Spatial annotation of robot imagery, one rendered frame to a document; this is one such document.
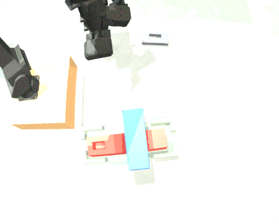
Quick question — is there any light blue rectangular plate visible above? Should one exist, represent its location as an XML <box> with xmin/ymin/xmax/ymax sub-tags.
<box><xmin>122</xmin><ymin>108</ymin><xmax>150</xmax><ymax>171</ymax></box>

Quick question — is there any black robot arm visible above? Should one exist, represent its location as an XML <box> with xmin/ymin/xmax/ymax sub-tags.
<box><xmin>0</xmin><ymin>0</ymin><xmax>131</xmax><ymax>101</ymax></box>

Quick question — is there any red long block with slots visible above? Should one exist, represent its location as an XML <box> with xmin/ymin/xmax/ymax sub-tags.
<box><xmin>86</xmin><ymin>128</ymin><xmax>167</xmax><ymax>157</ymax></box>

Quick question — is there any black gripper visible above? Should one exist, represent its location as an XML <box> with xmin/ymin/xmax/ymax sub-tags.
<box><xmin>80</xmin><ymin>0</ymin><xmax>113</xmax><ymax>61</ymax></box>

